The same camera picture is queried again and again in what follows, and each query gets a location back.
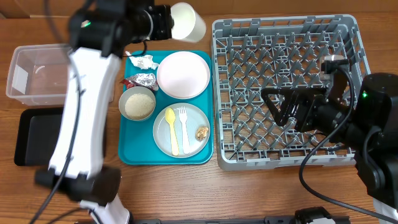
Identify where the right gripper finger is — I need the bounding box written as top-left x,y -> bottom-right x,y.
275,87 -> 326,93
261,88 -> 291,126

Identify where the white plastic cup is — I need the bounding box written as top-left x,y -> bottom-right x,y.
170,2 -> 206,43

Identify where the white plastic fork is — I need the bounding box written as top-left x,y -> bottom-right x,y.
178,106 -> 190,154

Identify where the yellow plastic spoon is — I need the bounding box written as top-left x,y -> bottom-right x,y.
165,108 -> 179,156

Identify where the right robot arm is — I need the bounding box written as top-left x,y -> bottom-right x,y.
261,71 -> 397,223

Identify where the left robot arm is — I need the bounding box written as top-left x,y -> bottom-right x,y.
35,0 -> 174,223

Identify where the grey dishwasher rack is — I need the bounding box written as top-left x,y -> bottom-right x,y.
211,14 -> 374,172

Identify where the crumpled white tissue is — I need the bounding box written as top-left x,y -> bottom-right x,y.
125,51 -> 159,70

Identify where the white pink-rimmed plate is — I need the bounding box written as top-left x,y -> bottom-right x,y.
156,51 -> 210,100

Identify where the crumpled foil wrapper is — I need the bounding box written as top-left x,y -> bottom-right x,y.
121,73 -> 159,91

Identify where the brown food scrap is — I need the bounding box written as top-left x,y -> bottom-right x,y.
195,126 -> 209,141

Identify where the grey bowl with rice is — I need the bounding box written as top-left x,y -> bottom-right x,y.
119,86 -> 156,121

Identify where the grey plate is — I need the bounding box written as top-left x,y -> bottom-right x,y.
153,103 -> 210,159

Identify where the teal serving tray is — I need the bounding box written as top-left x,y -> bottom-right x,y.
118,50 -> 215,166

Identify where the clear plastic bin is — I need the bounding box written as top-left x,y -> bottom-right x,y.
6,43 -> 115,106

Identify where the black tray bin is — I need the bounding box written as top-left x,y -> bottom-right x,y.
14,107 -> 63,166

